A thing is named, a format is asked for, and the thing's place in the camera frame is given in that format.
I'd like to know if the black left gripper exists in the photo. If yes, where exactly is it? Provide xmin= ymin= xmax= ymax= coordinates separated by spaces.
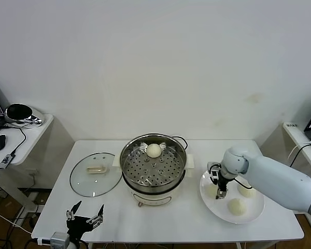
xmin=65 ymin=200 xmax=105 ymax=241

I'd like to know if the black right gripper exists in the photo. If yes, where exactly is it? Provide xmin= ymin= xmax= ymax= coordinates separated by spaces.
xmin=216 ymin=175 xmax=235 ymax=200

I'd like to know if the white steamed baozi bun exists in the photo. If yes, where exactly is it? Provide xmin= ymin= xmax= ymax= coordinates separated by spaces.
xmin=228 ymin=198 xmax=248 ymax=216
xmin=237 ymin=185 xmax=257 ymax=198
xmin=146 ymin=143 xmax=162 ymax=159
xmin=206 ymin=183 xmax=220 ymax=199

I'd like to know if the round glass pot lid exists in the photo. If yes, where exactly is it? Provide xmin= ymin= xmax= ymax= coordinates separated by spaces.
xmin=69 ymin=152 xmax=119 ymax=198

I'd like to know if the stainless steel steamer basket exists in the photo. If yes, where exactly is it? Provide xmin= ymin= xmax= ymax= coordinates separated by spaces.
xmin=113 ymin=133 xmax=196 ymax=194

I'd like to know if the white round plate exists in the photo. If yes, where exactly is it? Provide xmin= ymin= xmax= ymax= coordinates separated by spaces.
xmin=199 ymin=165 xmax=265 ymax=225

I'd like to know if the cream electric cooking pot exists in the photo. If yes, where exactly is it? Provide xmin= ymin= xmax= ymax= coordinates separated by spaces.
xmin=122 ymin=165 xmax=194 ymax=208

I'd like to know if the white side table with label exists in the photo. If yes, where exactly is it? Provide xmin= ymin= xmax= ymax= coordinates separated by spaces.
xmin=259 ymin=121 xmax=311 ymax=229

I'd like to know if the grey usb adapter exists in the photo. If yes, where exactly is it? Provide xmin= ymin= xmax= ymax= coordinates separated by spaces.
xmin=0 ymin=153 xmax=18 ymax=171

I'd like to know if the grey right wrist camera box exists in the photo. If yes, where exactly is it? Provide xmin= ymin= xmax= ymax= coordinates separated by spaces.
xmin=207 ymin=162 xmax=222 ymax=182

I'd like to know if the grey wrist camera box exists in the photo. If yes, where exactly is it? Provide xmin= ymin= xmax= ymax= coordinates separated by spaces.
xmin=207 ymin=162 xmax=222 ymax=182
xmin=37 ymin=231 xmax=70 ymax=247

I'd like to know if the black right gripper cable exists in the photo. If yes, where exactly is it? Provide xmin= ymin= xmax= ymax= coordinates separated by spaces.
xmin=234 ymin=177 xmax=253 ymax=190

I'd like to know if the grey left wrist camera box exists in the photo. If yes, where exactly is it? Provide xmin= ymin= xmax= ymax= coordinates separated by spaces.
xmin=37 ymin=231 xmax=70 ymax=247

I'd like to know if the black pot power cord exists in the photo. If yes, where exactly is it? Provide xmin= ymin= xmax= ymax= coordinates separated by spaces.
xmin=171 ymin=135 xmax=189 ymax=151

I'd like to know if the white floor cable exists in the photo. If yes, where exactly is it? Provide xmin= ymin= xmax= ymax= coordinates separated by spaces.
xmin=0 ymin=209 xmax=33 ymax=236

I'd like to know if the white charging cable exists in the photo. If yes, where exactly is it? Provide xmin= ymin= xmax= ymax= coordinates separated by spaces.
xmin=287 ymin=141 xmax=311 ymax=163

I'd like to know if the black cable with adapter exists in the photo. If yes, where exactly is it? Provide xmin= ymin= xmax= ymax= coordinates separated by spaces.
xmin=291 ymin=144 xmax=311 ymax=167

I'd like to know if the black thin desk cable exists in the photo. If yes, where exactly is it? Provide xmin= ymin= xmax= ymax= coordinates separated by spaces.
xmin=2 ymin=123 xmax=28 ymax=156

